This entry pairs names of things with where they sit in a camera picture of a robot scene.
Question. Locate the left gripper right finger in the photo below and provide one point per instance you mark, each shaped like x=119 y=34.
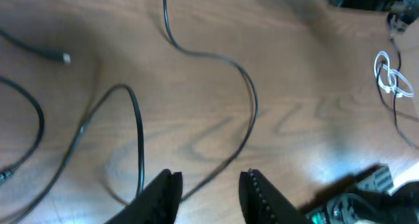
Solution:
x=262 y=203

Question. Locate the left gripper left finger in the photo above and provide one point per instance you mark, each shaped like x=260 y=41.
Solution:
x=157 y=204

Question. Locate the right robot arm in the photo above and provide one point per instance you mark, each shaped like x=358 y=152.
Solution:
x=400 y=13

